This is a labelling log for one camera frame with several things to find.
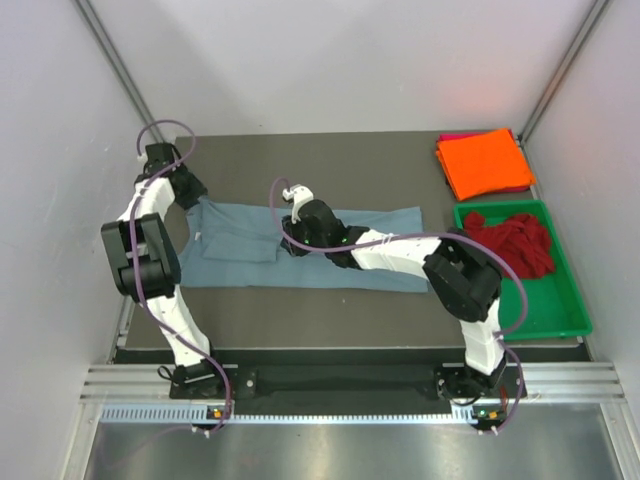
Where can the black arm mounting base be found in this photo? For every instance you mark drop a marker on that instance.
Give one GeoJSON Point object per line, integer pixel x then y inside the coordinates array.
{"type": "Point", "coordinates": [340, 380]}

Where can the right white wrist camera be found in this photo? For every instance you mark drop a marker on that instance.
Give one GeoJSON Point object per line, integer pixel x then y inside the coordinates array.
{"type": "Point", "coordinates": [297, 196]}

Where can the dark red t-shirt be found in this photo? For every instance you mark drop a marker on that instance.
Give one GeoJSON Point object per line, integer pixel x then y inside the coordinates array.
{"type": "Point", "coordinates": [521, 240]}

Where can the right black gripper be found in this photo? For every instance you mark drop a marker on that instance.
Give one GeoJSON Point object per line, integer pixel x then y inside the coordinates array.
{"type": "Point", "coordinates": [292, 229]}

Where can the folded orange t-shirt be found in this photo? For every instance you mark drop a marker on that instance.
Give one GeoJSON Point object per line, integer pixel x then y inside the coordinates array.
{"type": "Point", "coordinates": [482, 162]}

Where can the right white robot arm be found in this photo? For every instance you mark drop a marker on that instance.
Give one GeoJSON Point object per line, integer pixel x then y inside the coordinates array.
{"type": "Point", "coordinates": [464, 277]}

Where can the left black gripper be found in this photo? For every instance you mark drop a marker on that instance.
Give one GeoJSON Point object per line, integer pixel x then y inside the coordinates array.
{"type": "Point", "coordinates": [197, 189]}

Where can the green plastic tray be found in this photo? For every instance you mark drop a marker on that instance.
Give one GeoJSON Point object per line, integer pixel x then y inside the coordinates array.
{"type": "Point", "coordinates": [556, 308]}

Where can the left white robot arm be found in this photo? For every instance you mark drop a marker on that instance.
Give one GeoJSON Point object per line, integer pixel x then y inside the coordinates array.
{"type": "Point", "coordinates": [145, 266]}

